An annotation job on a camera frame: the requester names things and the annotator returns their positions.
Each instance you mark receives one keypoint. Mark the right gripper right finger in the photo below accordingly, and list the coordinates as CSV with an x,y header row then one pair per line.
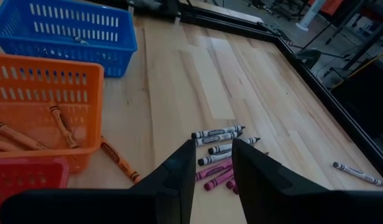
x,y
272,193

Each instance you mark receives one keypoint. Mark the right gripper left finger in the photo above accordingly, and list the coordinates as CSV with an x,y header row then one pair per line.
x,y
166,193

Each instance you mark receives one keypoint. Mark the purple crayon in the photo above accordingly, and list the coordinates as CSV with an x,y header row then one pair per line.
x,y
219,180
214,169
231,184

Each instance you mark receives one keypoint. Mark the grey crayon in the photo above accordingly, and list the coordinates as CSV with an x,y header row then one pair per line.
x,y
218,138
81,40
214,158
222,147
218,131

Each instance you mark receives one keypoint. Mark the white crayon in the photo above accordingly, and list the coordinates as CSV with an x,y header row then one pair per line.
x,y
356,173

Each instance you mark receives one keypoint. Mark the red plastic basket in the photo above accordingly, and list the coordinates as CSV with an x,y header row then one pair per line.
x,y
23,174

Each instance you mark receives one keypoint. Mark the orange plastic basket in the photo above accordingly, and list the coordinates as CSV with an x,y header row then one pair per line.
x,y
30,65

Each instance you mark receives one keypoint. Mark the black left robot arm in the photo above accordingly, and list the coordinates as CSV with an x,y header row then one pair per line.
x,y
166,7

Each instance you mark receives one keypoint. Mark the blue plastic basket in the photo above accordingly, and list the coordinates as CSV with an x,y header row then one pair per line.
x,y
70,18

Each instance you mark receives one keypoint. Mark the white pedestal post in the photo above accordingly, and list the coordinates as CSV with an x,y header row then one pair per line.
x,y
309,15

